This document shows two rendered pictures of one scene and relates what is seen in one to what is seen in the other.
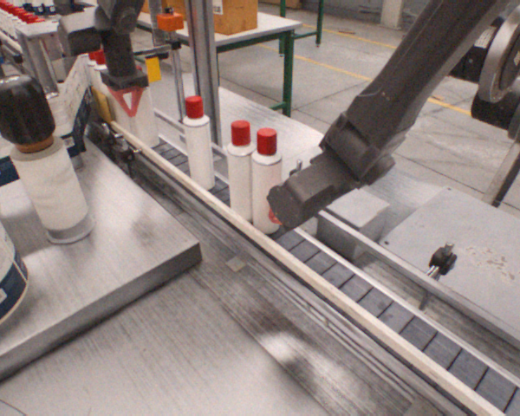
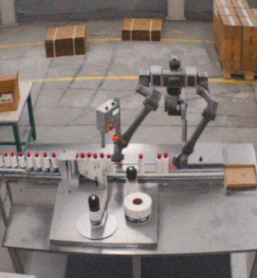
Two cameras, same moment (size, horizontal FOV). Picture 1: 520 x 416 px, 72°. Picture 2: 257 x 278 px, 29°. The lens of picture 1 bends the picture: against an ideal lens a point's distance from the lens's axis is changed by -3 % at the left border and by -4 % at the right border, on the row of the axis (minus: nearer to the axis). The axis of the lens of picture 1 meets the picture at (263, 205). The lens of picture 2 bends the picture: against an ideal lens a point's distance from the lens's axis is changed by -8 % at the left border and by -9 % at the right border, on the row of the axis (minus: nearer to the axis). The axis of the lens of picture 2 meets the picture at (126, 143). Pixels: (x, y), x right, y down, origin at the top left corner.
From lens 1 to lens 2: 3.77 m
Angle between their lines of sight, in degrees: 34
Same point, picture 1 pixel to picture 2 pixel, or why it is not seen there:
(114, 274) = (154, 196)
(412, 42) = (195, 136)
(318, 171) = (185, 155)
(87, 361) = (165, 209)
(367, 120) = (190, 145)
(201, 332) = (174, 195)
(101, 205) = not seen: hidden behind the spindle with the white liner
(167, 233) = (150, 185)
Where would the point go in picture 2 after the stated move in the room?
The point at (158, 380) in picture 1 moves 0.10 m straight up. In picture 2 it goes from (177, 203) to (178, 194)
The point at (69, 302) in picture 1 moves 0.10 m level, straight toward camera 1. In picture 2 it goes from (155, 203) to (168, 203)
